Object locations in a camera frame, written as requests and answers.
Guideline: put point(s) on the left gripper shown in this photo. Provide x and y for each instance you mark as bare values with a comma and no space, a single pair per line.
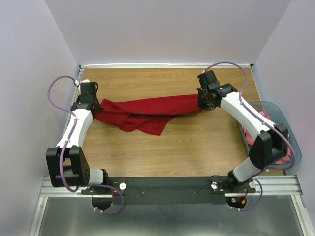
99,108

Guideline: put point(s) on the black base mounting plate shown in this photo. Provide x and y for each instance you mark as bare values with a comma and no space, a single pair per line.
170,190

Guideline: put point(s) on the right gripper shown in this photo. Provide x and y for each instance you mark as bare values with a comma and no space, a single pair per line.
201,105

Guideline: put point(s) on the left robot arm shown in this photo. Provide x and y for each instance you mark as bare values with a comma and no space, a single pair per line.
66,161

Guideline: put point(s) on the dark red t-shirt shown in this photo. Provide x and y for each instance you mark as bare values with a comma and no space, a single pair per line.
147,115

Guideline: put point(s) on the pink t-shirt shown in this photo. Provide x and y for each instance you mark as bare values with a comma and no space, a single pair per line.
268,147

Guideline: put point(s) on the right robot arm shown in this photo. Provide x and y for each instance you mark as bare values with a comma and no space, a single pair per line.
229,99

